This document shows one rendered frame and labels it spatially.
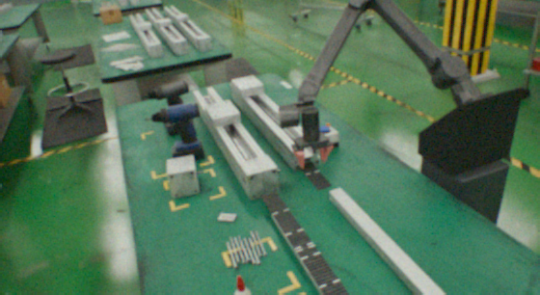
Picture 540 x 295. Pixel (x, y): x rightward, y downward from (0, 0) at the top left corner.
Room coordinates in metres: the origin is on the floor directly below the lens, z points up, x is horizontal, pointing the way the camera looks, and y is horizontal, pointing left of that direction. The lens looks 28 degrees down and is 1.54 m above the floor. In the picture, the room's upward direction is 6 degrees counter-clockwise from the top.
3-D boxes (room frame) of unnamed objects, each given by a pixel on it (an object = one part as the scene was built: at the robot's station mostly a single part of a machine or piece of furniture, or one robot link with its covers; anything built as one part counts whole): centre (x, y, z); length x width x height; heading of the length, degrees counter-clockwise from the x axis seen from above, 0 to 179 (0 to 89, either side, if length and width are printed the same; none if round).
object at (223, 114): (1.55, 0.18, 0.87); 0.16 x 0.11 x 0.07; 17
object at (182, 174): (1.19, 0.29, 0.83); 0.11 x 0.10 x 0.10; 100
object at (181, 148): (1.40, 0.34, 0.89); 0.20 x 0.08 x 0.22; 101
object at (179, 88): (1.65, 0.41, 0.89); 0.20 x 0.08 x 0.22; 113
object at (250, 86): (1.85, 0.07, 0.87); 0.16 x 0.11 x 0.07; 17
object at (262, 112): (1.61, 0.00, 0.82); 0.80 x 0.10 x 0.09; 17
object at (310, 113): (1.18, -0.13, 1.00); 0.07 x 0.06 x 0.07; 91
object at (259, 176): (1.13, 0.03, 0.83); 0.12 x 0.09 x 0.10; 107
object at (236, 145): (1.55, 0.18, 0.82); 0.80 x 0.10 x 0.09; 17
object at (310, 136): (1.18, -0.14, 0.94); 0.10 x 0.07 x 0.07; 107
